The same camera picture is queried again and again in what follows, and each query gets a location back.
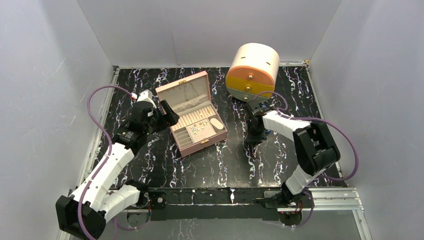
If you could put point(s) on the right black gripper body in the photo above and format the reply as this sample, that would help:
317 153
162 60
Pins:
255 135

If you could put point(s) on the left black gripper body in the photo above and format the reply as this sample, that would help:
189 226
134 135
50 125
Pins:
158 124

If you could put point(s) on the pink jewelry box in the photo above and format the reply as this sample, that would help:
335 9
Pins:
191 99

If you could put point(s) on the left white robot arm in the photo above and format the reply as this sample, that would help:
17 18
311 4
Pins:
85 212

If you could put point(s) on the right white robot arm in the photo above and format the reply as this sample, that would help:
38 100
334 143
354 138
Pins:
315 148

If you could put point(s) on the white oval pad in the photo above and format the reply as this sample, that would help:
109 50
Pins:
216 124

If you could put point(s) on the round three-drawer organizer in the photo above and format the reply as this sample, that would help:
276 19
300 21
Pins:
253 73

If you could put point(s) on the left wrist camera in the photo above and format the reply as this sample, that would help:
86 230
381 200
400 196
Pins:
146 96

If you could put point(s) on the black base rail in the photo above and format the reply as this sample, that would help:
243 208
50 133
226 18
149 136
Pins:
223 203

